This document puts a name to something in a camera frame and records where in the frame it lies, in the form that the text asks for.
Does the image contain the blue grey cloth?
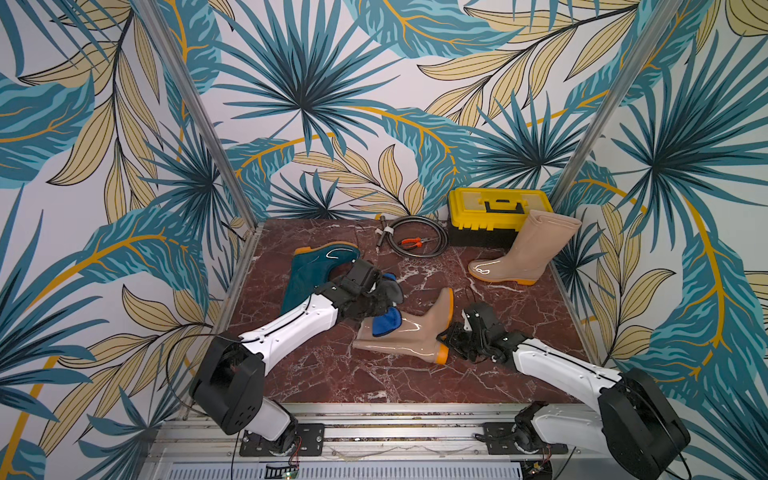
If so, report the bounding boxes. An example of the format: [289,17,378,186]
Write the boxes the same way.
[372,273,404,338]

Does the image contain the beige boot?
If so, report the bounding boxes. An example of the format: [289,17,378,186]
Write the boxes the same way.
[352,288,454,365]
[468,210,582,286]

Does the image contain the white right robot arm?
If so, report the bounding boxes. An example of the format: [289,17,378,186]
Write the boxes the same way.
[437,303,691,479]

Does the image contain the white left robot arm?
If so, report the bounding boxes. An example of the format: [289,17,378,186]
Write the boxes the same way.
[189,260,404,455]

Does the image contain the teal rubber boot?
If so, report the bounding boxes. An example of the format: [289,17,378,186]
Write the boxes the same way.
[280,241,360,314]

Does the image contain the yellow black toolbox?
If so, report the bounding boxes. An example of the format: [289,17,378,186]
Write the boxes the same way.
[447,187,552,248]

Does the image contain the red handled pliers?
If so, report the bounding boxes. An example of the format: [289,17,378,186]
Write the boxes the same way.
[399,237,432,251]

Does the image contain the coiled black cable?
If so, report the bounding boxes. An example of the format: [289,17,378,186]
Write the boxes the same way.
[375,215,450,260]

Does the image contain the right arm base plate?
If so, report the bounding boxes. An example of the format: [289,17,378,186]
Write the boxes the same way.
[474,422,569,456]

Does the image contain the aluminium front rail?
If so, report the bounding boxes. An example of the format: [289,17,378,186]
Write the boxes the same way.
[139,403,629,479]

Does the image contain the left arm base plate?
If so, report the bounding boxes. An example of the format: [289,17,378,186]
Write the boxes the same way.
[239,423,326,457]

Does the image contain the left aluminium frame post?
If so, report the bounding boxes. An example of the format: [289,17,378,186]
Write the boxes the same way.
[135,0,258,231]

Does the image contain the aluminium frame post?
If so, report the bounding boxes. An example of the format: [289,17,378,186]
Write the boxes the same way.
[550,1,682,209]
[135,0,258,231]

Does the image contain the right aluminium frame post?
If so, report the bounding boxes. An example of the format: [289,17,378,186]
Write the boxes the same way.
[550,1,682,209]

